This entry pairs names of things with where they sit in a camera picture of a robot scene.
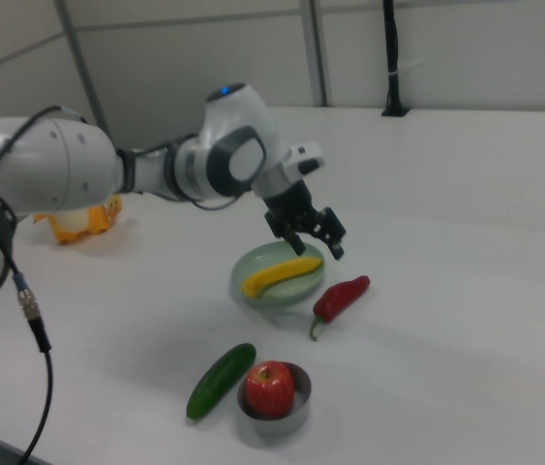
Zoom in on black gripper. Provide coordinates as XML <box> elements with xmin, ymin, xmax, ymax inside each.
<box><xmin>263</xmin><ymin>179</ymin><xmax>348</xmax><ymax>262</ymax></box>

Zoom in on red chili pepper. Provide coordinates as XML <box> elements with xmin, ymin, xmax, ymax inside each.
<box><xmin>308</xmin><ymin>274</ymin><xmax>372</xmax><ymax>342</ymax></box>

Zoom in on light green plastic plate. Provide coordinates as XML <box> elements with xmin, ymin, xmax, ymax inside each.
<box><xmin>230</xmin><ymin>239</ymin><xmax>326</xmax><ymax>307</ymax></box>

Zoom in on yellow banana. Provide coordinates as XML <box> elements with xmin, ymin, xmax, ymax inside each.
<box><xmin>240</xmin><ymin>256</ymin><xmax>324</xmax><ymax>298</ymax></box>

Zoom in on round metal bowl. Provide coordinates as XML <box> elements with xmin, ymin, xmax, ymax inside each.
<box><xmin>236</xmin><ymin>360</ymin><xmax>313</xmax><ymax>435</ymax></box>

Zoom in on red apple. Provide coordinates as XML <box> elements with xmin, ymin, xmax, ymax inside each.
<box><xmin>245</xmin><ymin>359</ymin><xmax>296</xmax><ymax>418</ymax></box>

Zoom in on green cucumber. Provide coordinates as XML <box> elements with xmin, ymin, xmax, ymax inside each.
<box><xmin>186</xmin><ymin>343</ymin><xmax>258</xmax><ymax>420</ymax></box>

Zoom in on orange plush toy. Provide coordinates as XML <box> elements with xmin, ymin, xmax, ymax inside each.
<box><xmin>32</xmin><ymin>202</ymin><xmax>110</xmax><ymax>245</ymax></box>

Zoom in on black camera stand pole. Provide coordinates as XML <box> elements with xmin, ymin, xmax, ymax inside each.
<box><xmin>379</xmin><ymin>0</ymin><xmax>411</xmax><ymax>118</ymax></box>

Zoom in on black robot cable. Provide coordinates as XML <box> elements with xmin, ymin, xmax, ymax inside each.
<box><xmin>0</xmin><ymin>105</ymin><xmax>89</xmax><ymax>465</ymax></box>

